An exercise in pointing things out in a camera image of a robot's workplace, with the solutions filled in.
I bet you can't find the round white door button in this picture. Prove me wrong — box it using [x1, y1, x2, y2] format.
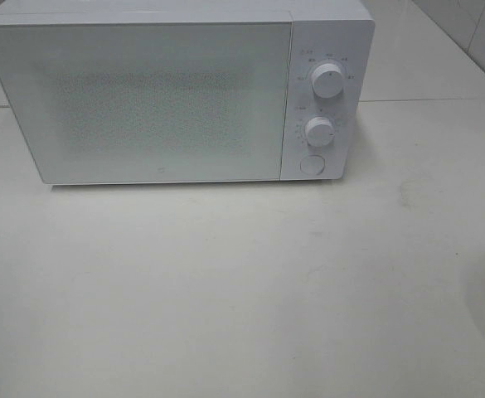
[300, 155, 325, 176]

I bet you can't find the white microwave knob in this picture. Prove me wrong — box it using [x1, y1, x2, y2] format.
[309, 60, 345, 99]
[304, 117, 335, 148]

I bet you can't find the white microwave door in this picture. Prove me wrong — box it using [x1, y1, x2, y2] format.
[0, 23, 291, 185]

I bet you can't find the white microwave oven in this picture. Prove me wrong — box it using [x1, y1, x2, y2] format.
[0, 1, 375, 182]

